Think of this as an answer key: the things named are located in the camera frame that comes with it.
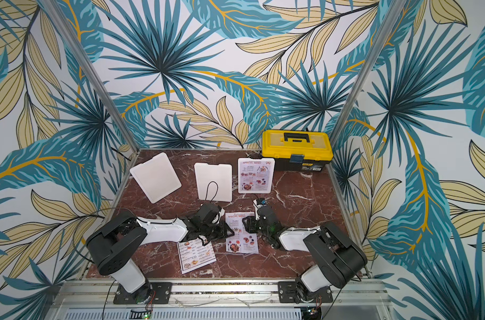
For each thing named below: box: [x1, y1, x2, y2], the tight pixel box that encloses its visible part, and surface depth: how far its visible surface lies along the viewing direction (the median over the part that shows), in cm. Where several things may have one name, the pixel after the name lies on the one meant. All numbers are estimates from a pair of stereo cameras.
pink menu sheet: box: [225, 212, 260, 254], surface depth 87 cm
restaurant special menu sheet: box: [239, 159, 274, 192], surface depth 95 cm
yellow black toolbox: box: [261, 129, 334, 172], surface depth 102 cm
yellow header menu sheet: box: [176, 238, 217, 274], surface depth 84 cm
